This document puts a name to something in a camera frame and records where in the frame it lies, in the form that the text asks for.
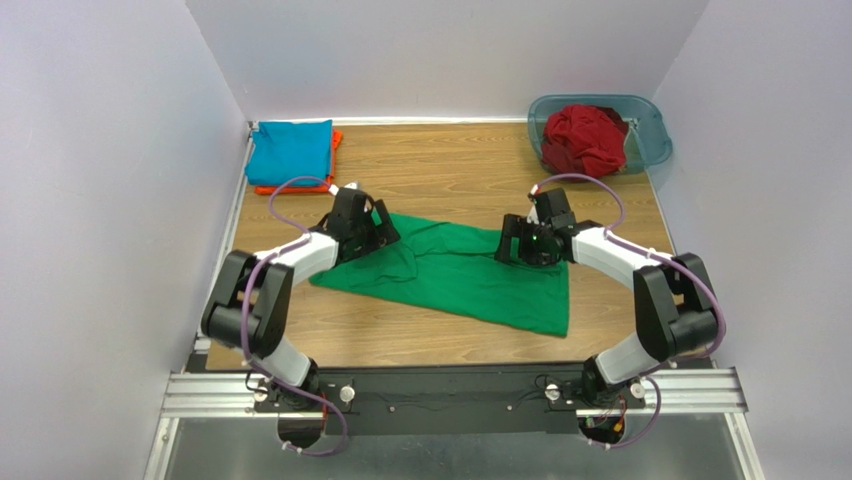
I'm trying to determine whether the green t shirt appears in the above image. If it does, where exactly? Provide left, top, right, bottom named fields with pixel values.
left=310, top=213, right=570, bottom=337

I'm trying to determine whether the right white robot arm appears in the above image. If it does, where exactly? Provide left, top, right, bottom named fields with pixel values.
left=494, top=188, right=725, bottom=403

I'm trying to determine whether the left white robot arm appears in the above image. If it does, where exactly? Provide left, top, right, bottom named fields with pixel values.
left=200, top=186, right=401, bottom=408

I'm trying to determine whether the orange folded t shirt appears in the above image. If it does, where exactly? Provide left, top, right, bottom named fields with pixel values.
left=253, top=129, right=344, bottom=196

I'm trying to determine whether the blue folded t shirt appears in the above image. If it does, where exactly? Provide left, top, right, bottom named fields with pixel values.
left=245, top=120, right=333, bottom=187

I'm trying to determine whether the red t shirt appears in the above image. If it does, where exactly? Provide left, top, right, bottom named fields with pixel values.
left=541, top=104, right=629, bottom=179

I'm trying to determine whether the teal plastic basket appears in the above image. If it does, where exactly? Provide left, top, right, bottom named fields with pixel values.
left=527, top=94, right=673, bottom=174

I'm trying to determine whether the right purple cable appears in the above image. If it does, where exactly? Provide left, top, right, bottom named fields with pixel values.
left=529, top=173, right=728, bottom=450

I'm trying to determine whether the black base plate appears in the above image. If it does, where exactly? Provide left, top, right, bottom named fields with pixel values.
left=245, top=362, right=656, bottom=447

